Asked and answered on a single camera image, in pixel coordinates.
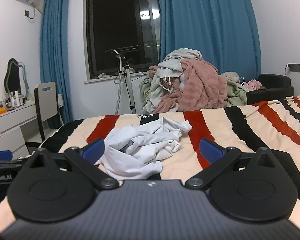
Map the narrow blue curtain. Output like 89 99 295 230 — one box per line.
40 0 73 125

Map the pale green cloth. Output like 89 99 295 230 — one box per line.
220 72 248 107

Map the wide blue curtain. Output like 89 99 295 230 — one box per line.
156 0 262 81

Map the group of cosmetic bottles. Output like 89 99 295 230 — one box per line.
4 89 27 109

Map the wavy table mirror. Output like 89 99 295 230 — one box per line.
3 58 31 98

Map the cloth on windowsill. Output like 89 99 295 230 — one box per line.
93 73 115 80

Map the small pink cloth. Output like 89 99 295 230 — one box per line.
244 79 262 91

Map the garment steamer stand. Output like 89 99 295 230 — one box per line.
105 48 138 116

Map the grey garment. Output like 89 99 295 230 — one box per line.
150 47 203 105

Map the white garment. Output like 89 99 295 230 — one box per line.
94 119 193 181

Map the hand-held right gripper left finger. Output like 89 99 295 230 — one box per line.
23 138 120 189

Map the striped blanket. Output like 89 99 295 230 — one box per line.
0 76 300 230

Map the white backed chair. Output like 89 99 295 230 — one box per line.
25 81 64 153

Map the pink fluffy blanket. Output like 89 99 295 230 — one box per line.
149 59 228 112

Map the white dresser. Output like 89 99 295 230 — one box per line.
0 99 41 159

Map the dark window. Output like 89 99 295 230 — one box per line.
83 0 162 81

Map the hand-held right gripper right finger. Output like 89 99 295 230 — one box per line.
185 138 278 190

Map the black armchair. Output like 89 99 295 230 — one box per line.
247 74 295 105

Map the wall socket with charger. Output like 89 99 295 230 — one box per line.
285 63 300 77

